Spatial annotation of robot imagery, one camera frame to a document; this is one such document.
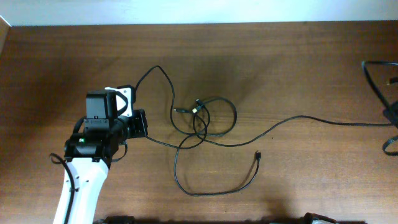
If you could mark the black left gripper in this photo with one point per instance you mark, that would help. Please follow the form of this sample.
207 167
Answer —
137 117

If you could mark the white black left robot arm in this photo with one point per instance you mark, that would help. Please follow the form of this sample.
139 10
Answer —
109 122

